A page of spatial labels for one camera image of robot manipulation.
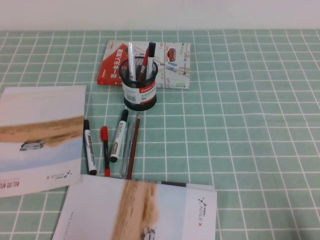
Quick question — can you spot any brochure with red Chinese title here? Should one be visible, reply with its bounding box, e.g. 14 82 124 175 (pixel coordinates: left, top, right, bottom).
0 85 87 199

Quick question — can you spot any clear transparent gel pen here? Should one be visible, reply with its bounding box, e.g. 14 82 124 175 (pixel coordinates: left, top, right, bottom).
120 121 136 179

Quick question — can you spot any red pencil with eraser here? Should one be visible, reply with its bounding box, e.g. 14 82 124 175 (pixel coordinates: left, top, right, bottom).
127 112 142 180

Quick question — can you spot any black mesh pen holder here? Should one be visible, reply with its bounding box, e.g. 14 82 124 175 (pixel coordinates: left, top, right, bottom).
118 57 159 111

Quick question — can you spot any black capped marker in holder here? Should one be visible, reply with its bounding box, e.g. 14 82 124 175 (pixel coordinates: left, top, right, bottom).
145 41 157 81

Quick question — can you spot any slim red pen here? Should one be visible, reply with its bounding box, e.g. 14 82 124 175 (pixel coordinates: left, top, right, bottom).
138 48 150 82

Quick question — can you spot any red book with map cover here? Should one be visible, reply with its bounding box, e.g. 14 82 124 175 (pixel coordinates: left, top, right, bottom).
96 39 191 90

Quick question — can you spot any white pen with clear cap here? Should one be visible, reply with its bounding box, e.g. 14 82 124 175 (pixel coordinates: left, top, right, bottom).
128 41 138 83

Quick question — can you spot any white marker with brown label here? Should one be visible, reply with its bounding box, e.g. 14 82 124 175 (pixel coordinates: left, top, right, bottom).
109 109 130 163

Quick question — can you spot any red and black pen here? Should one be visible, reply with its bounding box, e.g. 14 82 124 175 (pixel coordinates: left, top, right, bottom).
100 125 111 177

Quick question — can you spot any white marker with striped label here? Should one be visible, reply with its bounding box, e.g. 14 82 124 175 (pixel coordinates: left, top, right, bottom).
83 119 98 176

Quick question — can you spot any brochure with AGILEX logo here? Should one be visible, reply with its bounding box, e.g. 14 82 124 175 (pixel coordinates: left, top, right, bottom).
51 174 218 240

